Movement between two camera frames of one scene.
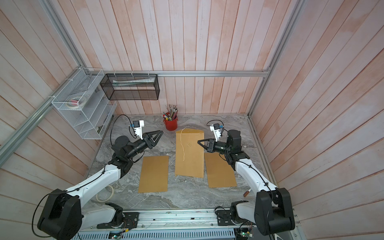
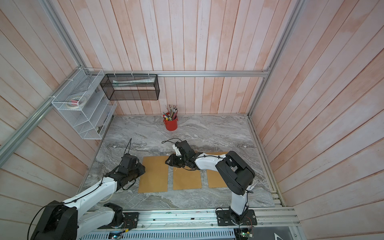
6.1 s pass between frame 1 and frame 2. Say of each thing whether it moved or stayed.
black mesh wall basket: stayed
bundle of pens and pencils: stayed
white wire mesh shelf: stayed
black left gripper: moved
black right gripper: moved
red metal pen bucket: stayed
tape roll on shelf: stayed
